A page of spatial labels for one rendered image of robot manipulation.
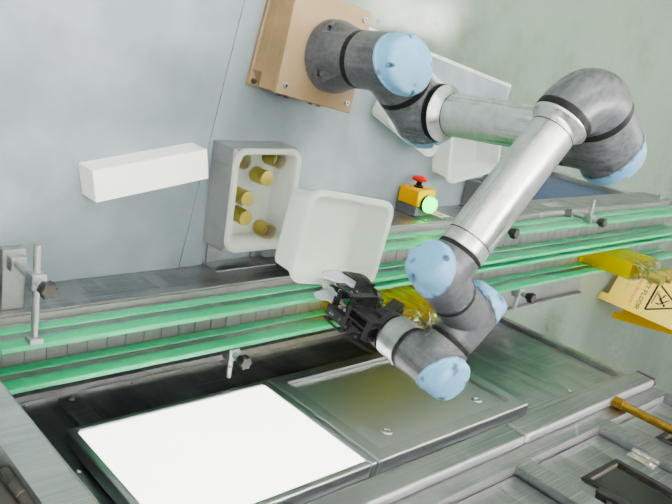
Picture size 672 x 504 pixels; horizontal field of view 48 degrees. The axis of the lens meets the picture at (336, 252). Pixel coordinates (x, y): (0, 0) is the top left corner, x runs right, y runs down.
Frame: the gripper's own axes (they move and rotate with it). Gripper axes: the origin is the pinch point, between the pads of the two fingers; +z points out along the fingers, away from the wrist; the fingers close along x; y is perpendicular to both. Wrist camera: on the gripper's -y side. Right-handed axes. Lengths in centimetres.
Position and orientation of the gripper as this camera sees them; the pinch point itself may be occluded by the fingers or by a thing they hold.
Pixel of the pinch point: (328, 277)
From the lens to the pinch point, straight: 142.9
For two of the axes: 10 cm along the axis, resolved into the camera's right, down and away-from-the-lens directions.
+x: -3.4, 8.9, 3.0
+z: -6.1, -4.5, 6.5
